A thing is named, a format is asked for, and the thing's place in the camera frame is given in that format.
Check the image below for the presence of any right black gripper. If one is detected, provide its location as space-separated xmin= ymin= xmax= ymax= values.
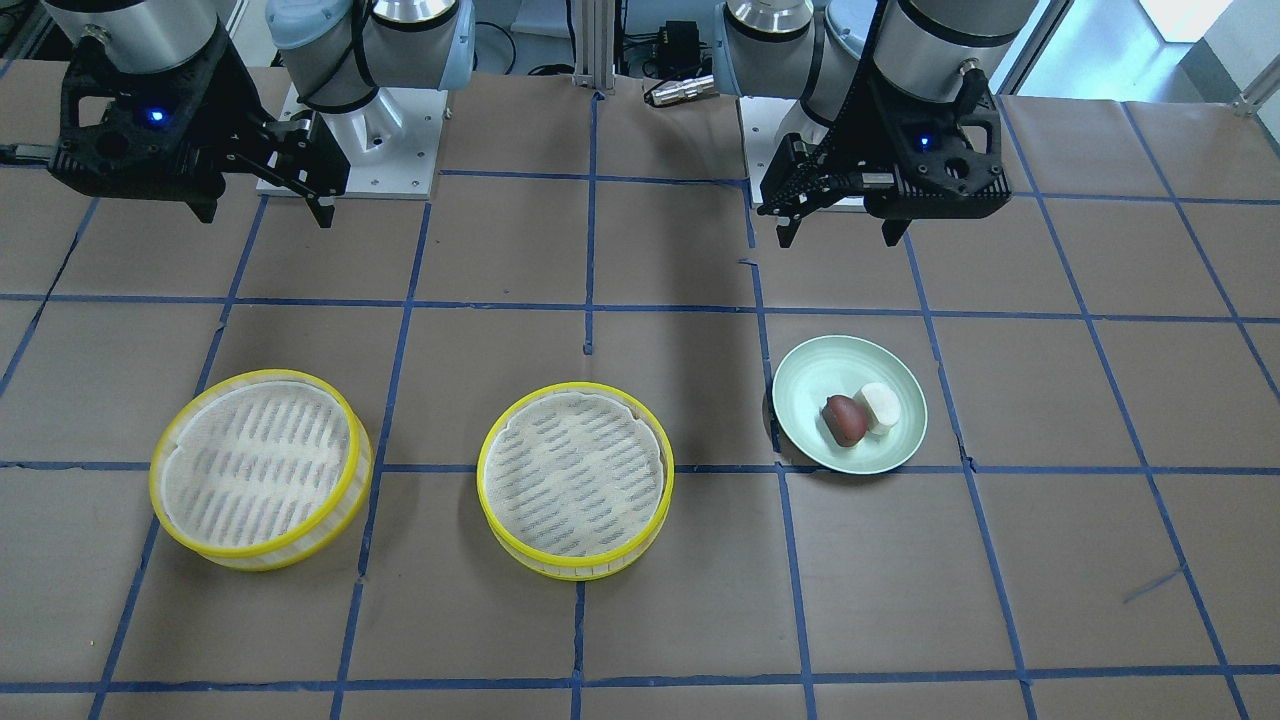
xmin=47 ymin=36 xmax=349 ymax=229

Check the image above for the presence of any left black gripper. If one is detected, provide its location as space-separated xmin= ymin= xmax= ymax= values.
xmin=756 ymin=68 xmax=1010 ymax=249

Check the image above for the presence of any white bun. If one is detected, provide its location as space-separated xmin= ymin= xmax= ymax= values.
xmin=854 ymin=382 xmax=902 ymax=436

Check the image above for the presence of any brown bun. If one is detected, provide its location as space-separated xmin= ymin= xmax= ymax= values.
xmin=820 ymin=395 xmax=868 ymax=448

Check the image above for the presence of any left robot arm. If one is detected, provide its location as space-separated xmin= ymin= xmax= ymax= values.
xmin=712 ymin=1 xmax=1036 ymax=249

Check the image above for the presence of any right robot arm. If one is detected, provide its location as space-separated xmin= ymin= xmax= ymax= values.
xmin=3 ymin=1 xmax=475 ymax=228

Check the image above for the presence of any green plate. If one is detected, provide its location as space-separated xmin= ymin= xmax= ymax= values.
xmin=772 ymin=334 xmax=928 ymax=475

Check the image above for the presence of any silver cylinder tool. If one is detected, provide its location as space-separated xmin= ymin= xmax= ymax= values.
xmin=643 ymin=76 xmax=719 ymax=109

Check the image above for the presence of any black power adapter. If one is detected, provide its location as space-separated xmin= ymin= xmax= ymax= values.
xmin=654 ymin=20 xmax=701 ymax=76

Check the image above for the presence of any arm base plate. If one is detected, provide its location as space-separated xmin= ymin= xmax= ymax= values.
xmin=737 ymin=95 xmax=901 ymax=213
xmin=311 ymin=81 xmax=449 ymax=200

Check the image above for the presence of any aluminium frame post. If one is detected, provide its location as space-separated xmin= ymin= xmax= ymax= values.
xmin=570 ymin=1 xmax=620 ymax=96

